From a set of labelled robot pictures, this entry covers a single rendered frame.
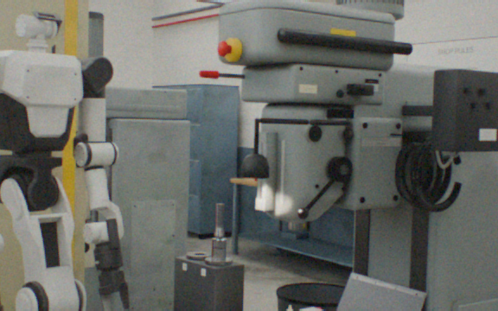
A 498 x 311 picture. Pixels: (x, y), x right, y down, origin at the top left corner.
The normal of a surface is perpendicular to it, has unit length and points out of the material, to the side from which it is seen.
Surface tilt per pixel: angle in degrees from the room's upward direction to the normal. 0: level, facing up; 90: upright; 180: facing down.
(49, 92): 90
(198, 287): 90
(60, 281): 67
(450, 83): 90
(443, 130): 90
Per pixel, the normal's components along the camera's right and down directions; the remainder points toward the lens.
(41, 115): 0.74, 0.06
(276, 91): -0.82, 0.00
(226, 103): 0.57, 0.06
